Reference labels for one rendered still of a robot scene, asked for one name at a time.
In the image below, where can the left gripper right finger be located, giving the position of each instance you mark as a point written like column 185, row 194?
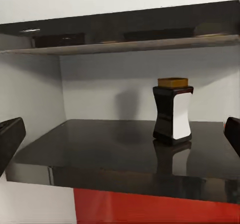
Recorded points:
column 232, row 133

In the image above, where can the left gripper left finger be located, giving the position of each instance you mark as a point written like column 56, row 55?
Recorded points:
column 12, row 133

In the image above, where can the bottle of coffee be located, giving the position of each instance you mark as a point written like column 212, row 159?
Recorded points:
column 172, row 97

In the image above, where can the shelf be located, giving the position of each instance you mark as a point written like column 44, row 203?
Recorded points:
column 189, row 26
column 123, row 156

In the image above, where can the fridge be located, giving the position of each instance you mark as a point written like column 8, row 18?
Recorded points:
column 31, row 88

